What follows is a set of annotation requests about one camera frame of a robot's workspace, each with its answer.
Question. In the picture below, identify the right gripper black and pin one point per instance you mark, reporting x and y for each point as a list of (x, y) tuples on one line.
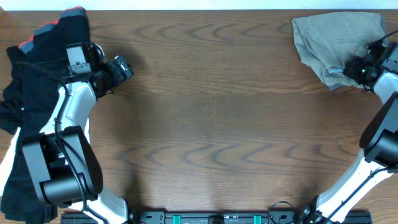
[(352, 71)]

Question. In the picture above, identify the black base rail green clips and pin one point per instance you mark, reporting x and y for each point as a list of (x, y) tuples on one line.
[(274, 216)]

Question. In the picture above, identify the khaki shorts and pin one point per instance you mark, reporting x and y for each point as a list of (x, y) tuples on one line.
[(327, 42)]

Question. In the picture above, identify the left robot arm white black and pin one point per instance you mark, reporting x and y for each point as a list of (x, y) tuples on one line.
[(62, 165)]

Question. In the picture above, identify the folded grey shorts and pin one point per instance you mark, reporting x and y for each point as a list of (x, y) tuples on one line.
[(337, 87)]

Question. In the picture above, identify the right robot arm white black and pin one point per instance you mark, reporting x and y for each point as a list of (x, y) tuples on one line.
[(377, 159)]

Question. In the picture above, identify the white garment under pile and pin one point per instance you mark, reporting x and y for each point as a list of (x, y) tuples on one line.
[(7, 163)]

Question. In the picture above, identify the black garment with red-grey trim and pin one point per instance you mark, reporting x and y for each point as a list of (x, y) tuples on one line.
[(27, 104)]

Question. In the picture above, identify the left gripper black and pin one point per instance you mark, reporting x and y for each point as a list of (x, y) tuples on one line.
[(118, 78)]

